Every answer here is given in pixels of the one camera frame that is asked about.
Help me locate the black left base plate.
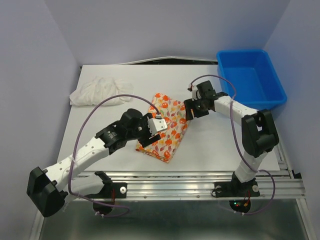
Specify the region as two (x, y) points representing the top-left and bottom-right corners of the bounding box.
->
(85, 182), (128, 199)

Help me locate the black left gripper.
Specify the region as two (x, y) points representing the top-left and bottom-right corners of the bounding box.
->
(126, 113), (161, 148)

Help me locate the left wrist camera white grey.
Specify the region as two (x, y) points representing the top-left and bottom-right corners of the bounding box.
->
(147, 118), (168, 136)

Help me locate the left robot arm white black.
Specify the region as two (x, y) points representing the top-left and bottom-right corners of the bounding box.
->
(26, 108), (168, 218)

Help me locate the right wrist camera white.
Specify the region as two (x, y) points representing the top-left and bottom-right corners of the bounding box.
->
(187, 84), (202, 101)

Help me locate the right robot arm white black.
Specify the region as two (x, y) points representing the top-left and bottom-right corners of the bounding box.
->
(184, 81), (279, 198)

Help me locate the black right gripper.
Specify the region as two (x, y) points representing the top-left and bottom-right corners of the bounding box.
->
(183, 95), (208, 121)

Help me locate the white ruffled skirt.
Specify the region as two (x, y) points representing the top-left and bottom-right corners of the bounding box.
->
(69, 76), (134, 107)

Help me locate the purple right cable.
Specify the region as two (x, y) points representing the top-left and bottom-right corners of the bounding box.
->
(188, 74), (277, 216)

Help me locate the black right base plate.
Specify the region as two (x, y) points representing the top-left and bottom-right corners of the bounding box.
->
(211, 181), (260, 198)

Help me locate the blue plastic bin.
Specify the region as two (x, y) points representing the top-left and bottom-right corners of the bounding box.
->
(216, 49), (287, 110)

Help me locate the orange floral patterned skirt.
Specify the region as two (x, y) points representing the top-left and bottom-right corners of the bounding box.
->
(135, 92), (189, 163)

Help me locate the aluminium rail frame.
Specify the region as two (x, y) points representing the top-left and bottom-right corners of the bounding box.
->
(29, 109), (310, 240)

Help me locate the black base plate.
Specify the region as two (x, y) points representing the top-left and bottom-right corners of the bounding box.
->
(211, 181), (260, 198)
(85, 182), (128, 199)

